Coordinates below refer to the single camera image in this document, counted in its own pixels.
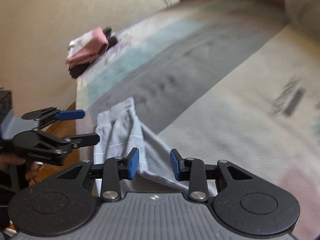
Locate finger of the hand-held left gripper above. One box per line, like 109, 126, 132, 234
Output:
37, 131, 101, 153
22, 107, 86, 130

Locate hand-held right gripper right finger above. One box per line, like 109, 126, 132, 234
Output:
170, 149, 254, 203

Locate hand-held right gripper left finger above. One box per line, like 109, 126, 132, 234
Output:
57, 147, 140, 202

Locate grey striped pants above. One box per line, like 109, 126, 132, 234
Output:
94, 96, 218, 198

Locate person's left forearm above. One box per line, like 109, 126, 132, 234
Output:
0, 165, 15, 230

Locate pink folded clothes pile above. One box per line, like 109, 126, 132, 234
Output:
68, 36, 119, 79

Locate person's left hand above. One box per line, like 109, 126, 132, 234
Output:
0, 154, 43, 181

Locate pink white folded cloth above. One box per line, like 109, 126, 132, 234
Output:
65, 28, 109, 65

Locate patchwork bed sheet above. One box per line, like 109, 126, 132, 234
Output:
75, 0, 320, 240

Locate small black item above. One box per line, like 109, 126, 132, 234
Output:
102, 27, 115, 39

